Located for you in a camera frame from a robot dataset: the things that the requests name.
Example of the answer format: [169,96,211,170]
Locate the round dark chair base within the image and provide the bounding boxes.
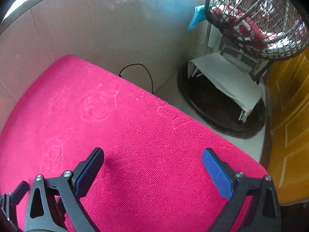
[177,61,267,139]

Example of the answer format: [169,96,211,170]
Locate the pink mat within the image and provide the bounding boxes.
[0,54,268,232]

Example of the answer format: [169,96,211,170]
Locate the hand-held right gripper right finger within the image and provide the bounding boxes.
[201,148,283,232]

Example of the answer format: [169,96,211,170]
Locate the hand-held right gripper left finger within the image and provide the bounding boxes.
[24,147,105,232]

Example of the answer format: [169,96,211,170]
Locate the white metal rack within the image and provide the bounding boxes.
[207,26,271,78]

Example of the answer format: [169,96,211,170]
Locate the orange wooden door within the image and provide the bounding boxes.
[262,51,309,206]

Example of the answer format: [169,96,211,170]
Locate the black cable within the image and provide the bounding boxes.
[119,64,155,95]

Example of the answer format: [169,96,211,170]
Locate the small white folding table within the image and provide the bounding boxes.
[188,52,263,122]

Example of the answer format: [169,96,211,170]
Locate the blue cloth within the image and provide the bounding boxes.
[187,5,205,31]

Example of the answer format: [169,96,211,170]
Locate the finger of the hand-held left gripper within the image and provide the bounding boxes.
[0,181,30,223]

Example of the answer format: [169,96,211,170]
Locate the wicker hanging chair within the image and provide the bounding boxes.
[205,0,309,61]

